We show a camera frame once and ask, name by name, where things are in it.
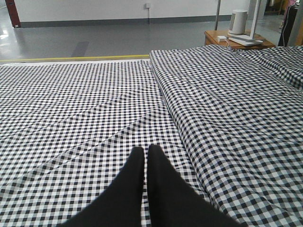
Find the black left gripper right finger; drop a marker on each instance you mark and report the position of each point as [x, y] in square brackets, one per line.
[172, 202]

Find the black white checkered quilt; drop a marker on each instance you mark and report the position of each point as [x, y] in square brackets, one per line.
[239, 115]

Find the white wall socket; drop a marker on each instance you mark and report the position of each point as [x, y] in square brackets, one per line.
[147, 5]

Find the red cabinet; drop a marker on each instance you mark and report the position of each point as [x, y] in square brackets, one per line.
[13, 13]

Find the white cylindrical speaker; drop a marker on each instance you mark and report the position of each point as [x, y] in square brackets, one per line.
[238, 22]

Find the grey metal pole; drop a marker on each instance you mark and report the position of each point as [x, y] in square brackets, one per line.
[217, 14]

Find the white power adapter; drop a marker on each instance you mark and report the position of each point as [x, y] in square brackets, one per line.
[221, 38]

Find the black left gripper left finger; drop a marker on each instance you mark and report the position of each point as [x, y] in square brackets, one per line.
[120, 204]

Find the checkered bed sheet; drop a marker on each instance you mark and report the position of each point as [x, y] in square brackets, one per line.
[67, 129]

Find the wooden nightstand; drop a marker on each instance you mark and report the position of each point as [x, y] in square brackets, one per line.
[211, 38]

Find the white desk lamp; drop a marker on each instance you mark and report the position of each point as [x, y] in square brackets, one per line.
[249, 40]

